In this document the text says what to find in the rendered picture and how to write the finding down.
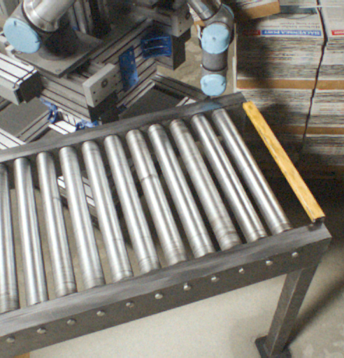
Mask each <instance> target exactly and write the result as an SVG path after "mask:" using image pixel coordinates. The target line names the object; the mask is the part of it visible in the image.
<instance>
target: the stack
mask: <svg viewBox="0 0 344 358"><path fill-rule="evenodd" d="M279 6H280V13H274V14H271V15H266V16H263V17H257V18H254V19H251V20H246V21H242V22H237V23H236V37H235V40H234V45H235V57H234V58H232V59H233V75H234V88H233V93H234V92H239V91H241V92H242V94H243V96H244V98H246V100H247V101H253V103H254V104H255V106H256V107H257V109H258V111H259V113H261V114H262V116H263V118H264V119H265V121H266V123H267V125H268V126H305V125H307V127H344V89H315V87H314V89H277V88H236V82H237V80H314V79H315V78H316V74H317V80H344V0H279ZM273 135H274V136H275V137H276V138H277V139H278V142H279V143H280V145H281V146H282V148H283V150H284V151H285V153H286V154H287V156H288V158H289V160H290V161H291V163H292V164H296V163H297V162H298V165H299V164H309V165H344V135H340V134H306V132H304V134H303V133H273ZM243 140H244V141H245V144H246V146H247V147H248V150H249V151H250V153H251V155H252V156H253V159H254V161H255V162H257V163H265V164H277V162H276V160H275V159H274V157H273V156H272V154H271V153H270V151H269V149H268V148H267V146H266V144H265V143H264V140H263V139H262V137H261V136H260V134H259V133H243ZM260 170H261V172H262V174H263V176H264V177H272V178H285V176H284V174H283V172H282V170H274V169H260ZM298 173H299V175H300V176H301V178H320V179H340V180H339V182H338V184H337V185H325V184H306V186H307V187H308V189H309V191H310V192H344V172H324V171H298ZM268 185H269V187H270V188H271V190H282V191H294V190H293V189H292V187H291V185H290V184H289V183H278V182H268Z"/></svg>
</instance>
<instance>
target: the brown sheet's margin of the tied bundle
mask: <svg viewBox="0 0 344 358"><path fill-rule="evenodd" d="M233 13H234V23H237V22H242V21H246V20H251V19H254V18H257V17H263V16H266V15H271V14H274V13H280V6H279V0H278V1H274V2H271V3H265V4H263V5H260V6H254V7H251V8H246V9H243V10H238V11H234V12H233ZM193 23H194V26H195V29H196V32H198V29H197V25H198V26H199V28H200V26H201V27H202V29H203V28H204V26H205V24H204V23H203V22H202V21H201V20H197V21H194V18H193Z"/></svg>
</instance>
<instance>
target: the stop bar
mask: <svg viewBox="0 0 344 358"><path fill-rule="evenodd" d="M243 108H244V109H245V112H246V113H247V114H248V117H249V118H250V119H251V121H252V123H253V125H254V126H255V129H256V130H257V131H258V132H259V134H260V136H261V137H262V139H263V140H264V143H265V144H266V146H267V148H268V149H269V151H270V153H271V154H272V156H273V157H274V159H275V160H276V162H277V163H278V166H279V167H280V169H281V170H282V172H283V174H284V176H285V177H286V179H287V181H288V183H289V184H290V185H291V187H292V189H293V190H294V192H295V193H296V195H297V196H298V198H299V200H300V202H301V203H302V206H303V207H304V209H305V210H306V212H307V214H308V215H309V217H310V219H311V220H312V223H313V224H315V223H318V222H321V221H323V220H324V219H325V217H326V215H325V214H324V213H323V211H322V209H321V208H320V205H319V204H318V202H316V200H315V199H314V197H313V195H312V194H311V193H310V191H309V189H308V187H307V186H306V184H305V183H304V181H303V179H302V178H301V176H300V175H299V173H298V171H297V169H296V168H295V166H294V165H293V164H292V163H291V161H290V160H289V158H288V156H287V154H286V153H285V151H284V150H283V148H282V146H281V145H280V143H279V142H278V139H277V138H276V137H275V136H274V135H273V132H272V131H271V130H270V128H269V127H268V125H267V123H266V121H265V119H264V118H263V116H262V114H261V113H259V111H258V109H257V107H256V106H255V104H254V103H253V101H247V102H245V103H243Z"/></svg>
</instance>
